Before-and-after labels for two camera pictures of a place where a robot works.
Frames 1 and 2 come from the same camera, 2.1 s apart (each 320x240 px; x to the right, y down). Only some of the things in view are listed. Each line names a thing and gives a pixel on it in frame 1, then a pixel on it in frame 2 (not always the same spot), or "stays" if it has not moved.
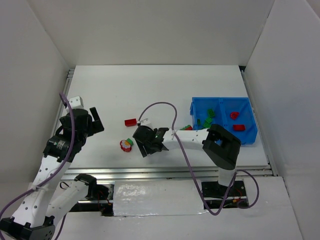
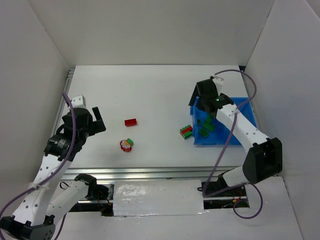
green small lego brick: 130,141 stays
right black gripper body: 144,146 to 204,93
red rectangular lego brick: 130,122 stays
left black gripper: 96,120 stays
